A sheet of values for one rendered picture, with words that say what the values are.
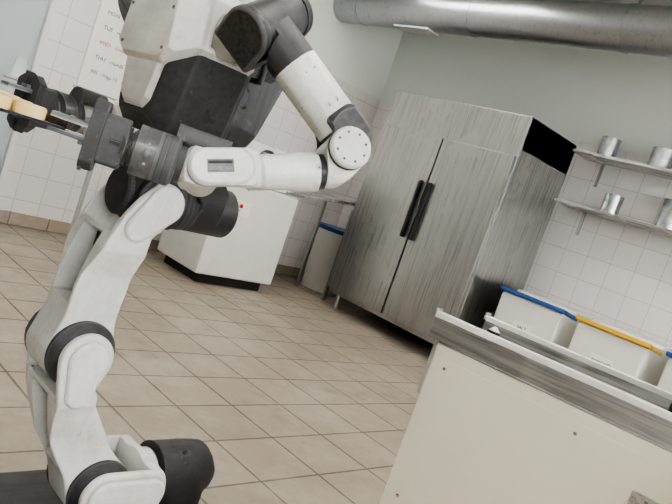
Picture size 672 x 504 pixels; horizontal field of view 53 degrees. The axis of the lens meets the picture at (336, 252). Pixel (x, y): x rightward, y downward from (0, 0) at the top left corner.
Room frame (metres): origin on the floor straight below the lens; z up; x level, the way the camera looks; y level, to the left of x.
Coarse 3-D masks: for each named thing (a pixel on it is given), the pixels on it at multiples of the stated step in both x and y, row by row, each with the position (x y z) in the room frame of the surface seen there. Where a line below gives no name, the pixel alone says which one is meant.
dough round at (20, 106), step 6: (18, 102) 1.06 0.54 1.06; (24, 102) 1.06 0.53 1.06; (12, 108) 1.06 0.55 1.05; (18, 108) 1.06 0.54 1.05; (24, 108) 1.06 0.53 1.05; (30, 108) 1.06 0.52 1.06; (36, 108) 1.06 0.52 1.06; (42, 108) 1.08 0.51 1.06; (24, 114) 1.06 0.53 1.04; (30, 114) 1.06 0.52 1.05; (36, 114) 1.07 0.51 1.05; (42, 114) 1.08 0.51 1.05
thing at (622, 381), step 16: (496, 320) 1.76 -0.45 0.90; (512, 336) 1.73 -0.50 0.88; (528, 336) 1.70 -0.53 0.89; (544, 352) 1.68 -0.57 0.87; (560, 352) 1.65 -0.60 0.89; (576, 368) 1.63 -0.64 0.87; (592, 368) 1.61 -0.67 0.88; (608, 368) 1.59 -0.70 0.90; (608, 384) 1.58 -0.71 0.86; (624, 384) 1.56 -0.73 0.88; (640, 384) 1.54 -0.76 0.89; (656, 400) 1.52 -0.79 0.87
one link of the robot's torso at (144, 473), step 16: (112, 448) 1.61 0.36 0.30; (128, 448) 1.58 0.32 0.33; (144, 448) 1.59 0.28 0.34; (128, 464) 1.57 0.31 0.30; (144, 464) 1.53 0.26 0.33; (96, 480) 1.40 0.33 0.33; (112, 480) 1.43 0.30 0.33; (128, 480) 1.46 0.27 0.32; (144, 480) 1.48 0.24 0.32; (160, 480) 1.51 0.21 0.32; (80, 496) 1.39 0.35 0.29; (96, 496) 1.40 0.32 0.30; (112, 496) 1.42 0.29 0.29; (128, 496) 1.45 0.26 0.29; (144, 496) 1.49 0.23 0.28; (160, 496) 1.52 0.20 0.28
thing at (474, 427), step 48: (432, 384) 1.50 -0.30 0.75; (480, 384) 1.44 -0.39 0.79; (528, 384) 1.38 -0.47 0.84; (432, 432) 1.48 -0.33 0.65; (480, 432) 1.42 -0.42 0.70; (528, 432) 1.36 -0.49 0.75; (576, 432) 1.31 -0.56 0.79; (624, 432) 1.27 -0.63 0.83; (432, 480) 1.45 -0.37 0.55; (480, 480) 1.40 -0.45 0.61; (528, 480) 1.34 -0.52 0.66; (576, 480) 1.29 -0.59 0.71; (624, 480) 1.25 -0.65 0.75
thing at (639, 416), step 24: (432, 336) 1.53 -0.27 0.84; (456, 336) 1.50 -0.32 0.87; (480, 336) 1.47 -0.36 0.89; (504, 360) 1.43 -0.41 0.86; (528, 360) 1.40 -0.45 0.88; (552, 360) 1.40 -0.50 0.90; (552, 384) 1.37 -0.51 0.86; (576, 384) 1.34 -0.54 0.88; (600, 384) 1.32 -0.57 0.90; (600, 408) 1.31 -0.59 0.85; (624, 408) 1.29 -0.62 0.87; (648, 408) 1.26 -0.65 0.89; (648, 432) 1.26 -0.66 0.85
